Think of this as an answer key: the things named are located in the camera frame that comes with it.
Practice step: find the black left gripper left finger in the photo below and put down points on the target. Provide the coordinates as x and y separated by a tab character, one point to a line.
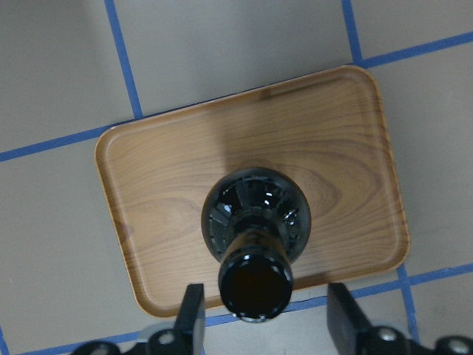
190	321

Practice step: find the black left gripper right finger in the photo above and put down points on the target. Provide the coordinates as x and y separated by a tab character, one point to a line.
347	324

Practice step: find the dark wine bottle carried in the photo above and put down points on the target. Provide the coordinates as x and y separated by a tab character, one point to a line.
256	222

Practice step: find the wooden tray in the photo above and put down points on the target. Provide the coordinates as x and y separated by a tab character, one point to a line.
326	131

